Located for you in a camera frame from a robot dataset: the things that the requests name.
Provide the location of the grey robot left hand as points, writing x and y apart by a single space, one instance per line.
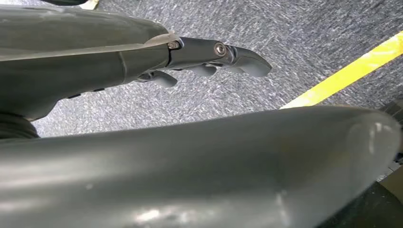
201 176

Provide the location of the black flat base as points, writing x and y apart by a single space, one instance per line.
362 210

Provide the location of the yellow floor tape line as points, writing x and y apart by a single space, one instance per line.
349 74

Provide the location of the ribbed grey left arm sleeve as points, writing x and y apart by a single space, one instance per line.
15 127

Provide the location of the brown board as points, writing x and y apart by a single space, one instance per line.
395 184

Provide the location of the black ribbed object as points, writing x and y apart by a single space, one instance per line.
394 110

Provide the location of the cream strip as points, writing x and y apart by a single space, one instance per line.
90 4

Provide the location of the dark rounded object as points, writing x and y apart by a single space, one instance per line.
64 2

